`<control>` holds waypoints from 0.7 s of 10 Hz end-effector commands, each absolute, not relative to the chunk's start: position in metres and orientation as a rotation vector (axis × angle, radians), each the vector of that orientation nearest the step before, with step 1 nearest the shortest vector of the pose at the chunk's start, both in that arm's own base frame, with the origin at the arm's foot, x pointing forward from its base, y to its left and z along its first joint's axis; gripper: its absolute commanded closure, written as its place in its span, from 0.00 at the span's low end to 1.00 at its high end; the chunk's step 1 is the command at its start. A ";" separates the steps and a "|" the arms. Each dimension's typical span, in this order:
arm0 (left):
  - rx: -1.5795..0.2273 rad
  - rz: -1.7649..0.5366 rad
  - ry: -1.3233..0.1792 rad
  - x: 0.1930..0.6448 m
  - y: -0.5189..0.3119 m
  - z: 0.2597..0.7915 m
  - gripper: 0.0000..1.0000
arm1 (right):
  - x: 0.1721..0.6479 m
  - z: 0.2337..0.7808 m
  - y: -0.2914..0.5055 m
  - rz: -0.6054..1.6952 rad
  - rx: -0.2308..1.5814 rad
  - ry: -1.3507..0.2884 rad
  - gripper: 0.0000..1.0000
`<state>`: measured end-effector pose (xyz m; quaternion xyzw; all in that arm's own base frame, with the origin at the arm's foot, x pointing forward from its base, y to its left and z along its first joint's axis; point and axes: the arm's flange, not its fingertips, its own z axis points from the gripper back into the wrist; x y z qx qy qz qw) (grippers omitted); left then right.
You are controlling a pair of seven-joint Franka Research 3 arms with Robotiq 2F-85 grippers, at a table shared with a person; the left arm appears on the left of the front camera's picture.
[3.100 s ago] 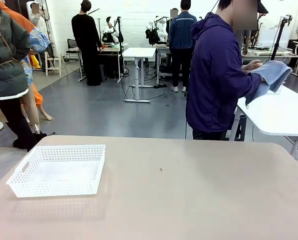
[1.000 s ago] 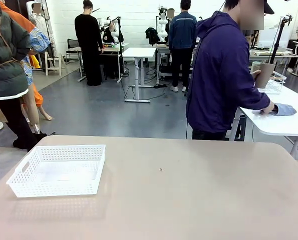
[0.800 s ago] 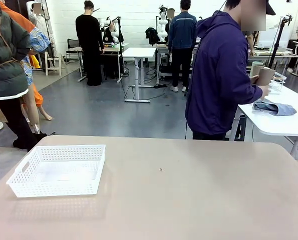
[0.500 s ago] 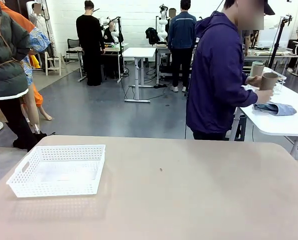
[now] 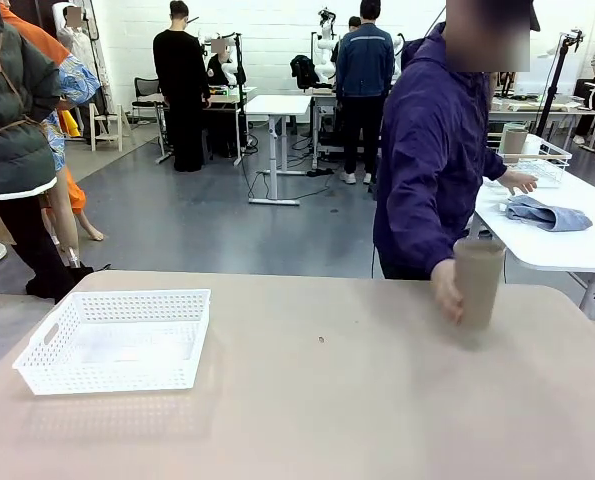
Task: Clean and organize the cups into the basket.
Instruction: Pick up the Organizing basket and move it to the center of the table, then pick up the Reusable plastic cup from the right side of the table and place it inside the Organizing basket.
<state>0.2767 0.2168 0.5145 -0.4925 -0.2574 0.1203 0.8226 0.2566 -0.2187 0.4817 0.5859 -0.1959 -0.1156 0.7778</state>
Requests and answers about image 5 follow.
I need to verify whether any person in black clothes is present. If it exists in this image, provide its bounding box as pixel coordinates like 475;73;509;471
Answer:
152;0;212;173

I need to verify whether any blue grey cloth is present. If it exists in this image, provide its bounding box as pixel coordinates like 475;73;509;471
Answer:
505;194;594;233

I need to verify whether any black office chair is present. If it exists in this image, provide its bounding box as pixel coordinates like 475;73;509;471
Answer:
131;76;166;124

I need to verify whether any person in purple jacket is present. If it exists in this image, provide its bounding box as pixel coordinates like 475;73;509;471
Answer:
372;0;541;281

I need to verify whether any person in green puffer jacket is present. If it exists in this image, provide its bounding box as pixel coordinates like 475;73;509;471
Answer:
0;0;86;304

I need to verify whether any white height adjustable desk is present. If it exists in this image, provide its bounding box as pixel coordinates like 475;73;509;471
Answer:
245;93;312;206

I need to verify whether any person's left hand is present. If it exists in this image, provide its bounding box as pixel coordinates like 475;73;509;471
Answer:
497;169;539;196

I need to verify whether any seated person in black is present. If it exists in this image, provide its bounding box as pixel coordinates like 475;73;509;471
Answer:
205;38;238;87

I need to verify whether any person's right forearm purple sleeve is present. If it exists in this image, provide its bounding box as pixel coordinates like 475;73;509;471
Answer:
414;214;459;280

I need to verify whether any white side table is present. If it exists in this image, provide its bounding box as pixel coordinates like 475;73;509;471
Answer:
469;164;595;321

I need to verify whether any mannequin with orange blue clothes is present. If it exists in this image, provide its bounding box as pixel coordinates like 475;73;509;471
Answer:
0;0;106;266

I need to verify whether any person's left forearm purple sleeve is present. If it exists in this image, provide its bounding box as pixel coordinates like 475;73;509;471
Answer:
476;144;509;184

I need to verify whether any person's right hand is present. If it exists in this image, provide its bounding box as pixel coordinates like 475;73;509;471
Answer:
430;258;466;326

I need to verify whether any white perforated plastic basket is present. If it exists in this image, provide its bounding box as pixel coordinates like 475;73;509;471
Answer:
11;288;212;397

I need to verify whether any person in blue jacket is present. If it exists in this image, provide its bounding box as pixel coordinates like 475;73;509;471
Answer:
335;0;396;185

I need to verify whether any white wire dish rack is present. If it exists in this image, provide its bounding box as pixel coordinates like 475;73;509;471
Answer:
496;139;573;189

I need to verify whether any black camera tripod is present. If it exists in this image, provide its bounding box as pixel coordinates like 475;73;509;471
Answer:
534;29;586;139

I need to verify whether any wooden step stool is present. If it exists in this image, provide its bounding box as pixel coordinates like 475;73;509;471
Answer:
89;102;124;152

